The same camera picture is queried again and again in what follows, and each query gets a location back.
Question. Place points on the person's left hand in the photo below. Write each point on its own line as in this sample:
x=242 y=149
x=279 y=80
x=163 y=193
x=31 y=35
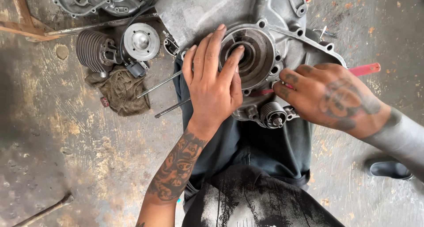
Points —
x=212 y=91

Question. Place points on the person's right hand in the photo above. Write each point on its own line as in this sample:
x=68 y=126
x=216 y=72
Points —
x=338 y=101

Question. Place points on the person's right fingers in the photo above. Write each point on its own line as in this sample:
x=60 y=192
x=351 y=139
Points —
x=293 y=79

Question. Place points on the silver engine crankcase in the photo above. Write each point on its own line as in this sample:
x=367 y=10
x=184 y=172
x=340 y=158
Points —
x=198 y=8

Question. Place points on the small metal clip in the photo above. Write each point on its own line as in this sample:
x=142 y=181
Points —
x=324 y=33

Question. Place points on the dark teal trousers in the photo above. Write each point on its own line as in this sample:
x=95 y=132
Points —
x=265 y=144

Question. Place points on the thin metal rod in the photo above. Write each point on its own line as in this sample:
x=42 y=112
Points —
x=159 y=84
x=172 y=107

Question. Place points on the black printed shirt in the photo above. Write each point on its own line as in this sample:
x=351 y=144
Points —
x=258 y=200

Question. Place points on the black shoe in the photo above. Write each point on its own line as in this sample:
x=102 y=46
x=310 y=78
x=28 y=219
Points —
x=389 y=169

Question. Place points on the round silver cylinder head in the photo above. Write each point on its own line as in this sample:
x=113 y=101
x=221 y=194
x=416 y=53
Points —
x=141 y=41

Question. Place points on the black ignition coil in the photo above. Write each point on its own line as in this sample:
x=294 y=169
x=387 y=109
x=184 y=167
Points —
x=136 y=69

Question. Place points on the dirty brown rag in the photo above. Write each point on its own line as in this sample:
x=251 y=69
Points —
x=124 y=91

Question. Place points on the grey engine side cover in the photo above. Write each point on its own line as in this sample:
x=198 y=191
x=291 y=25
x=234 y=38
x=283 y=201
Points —
x=109 y=0

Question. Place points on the finned engine cylinder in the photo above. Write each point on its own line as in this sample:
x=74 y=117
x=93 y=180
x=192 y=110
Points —
x=94 y=51

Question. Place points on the rusty brown frame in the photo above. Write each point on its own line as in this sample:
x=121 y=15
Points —
x=20 y=28

